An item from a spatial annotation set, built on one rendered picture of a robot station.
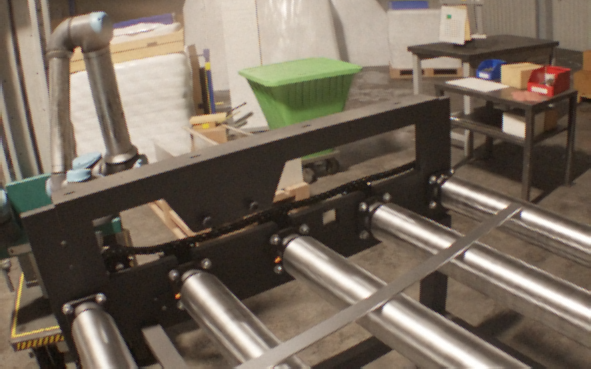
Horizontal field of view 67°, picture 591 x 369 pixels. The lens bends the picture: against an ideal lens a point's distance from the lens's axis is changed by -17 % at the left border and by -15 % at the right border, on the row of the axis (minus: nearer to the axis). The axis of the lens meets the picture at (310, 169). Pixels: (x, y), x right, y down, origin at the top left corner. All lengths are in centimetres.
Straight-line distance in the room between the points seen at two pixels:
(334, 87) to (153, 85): 157
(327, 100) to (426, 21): 422
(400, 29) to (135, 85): 459
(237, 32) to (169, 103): 97
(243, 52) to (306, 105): 129
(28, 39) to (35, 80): 18
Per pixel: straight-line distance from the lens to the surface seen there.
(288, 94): 380
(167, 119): 461
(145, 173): 123
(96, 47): 188
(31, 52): 228
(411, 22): 795
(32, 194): 232
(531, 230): 149
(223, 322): 110
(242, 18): 495
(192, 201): 128
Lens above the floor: 155
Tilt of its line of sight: 21 degrees down
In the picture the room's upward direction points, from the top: 5 degrees counter-clockwise
